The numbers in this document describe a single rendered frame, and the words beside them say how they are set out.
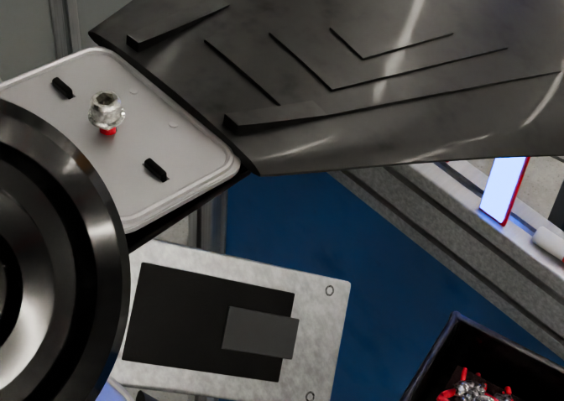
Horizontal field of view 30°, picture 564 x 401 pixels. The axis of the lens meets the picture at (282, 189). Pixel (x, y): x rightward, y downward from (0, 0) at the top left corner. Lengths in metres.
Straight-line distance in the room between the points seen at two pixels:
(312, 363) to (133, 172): 0.22
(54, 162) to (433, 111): 0.18
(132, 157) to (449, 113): 0.14
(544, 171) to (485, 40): 1.61
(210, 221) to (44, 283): 0.85
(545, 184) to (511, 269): 1.24
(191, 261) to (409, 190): 0.37
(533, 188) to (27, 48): 1.05
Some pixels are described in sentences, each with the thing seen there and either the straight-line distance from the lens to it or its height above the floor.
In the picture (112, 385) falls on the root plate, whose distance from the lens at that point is 0.45.
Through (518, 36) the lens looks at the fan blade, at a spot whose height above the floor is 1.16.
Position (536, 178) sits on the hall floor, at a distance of 2.08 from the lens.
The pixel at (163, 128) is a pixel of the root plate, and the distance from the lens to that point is 0.40.
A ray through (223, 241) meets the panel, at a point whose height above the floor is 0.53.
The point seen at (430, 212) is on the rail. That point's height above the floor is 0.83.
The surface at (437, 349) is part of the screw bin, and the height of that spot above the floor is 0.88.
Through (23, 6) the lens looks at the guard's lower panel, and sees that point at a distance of 1.38.
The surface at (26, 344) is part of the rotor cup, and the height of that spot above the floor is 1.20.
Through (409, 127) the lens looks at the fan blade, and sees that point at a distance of 0.43.
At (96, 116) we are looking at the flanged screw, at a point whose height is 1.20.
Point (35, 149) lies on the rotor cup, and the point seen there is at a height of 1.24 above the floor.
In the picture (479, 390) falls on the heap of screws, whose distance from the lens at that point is 0.74.
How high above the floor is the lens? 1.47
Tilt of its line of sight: 49 degrees down
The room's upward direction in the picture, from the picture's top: 6 degrees clockwise
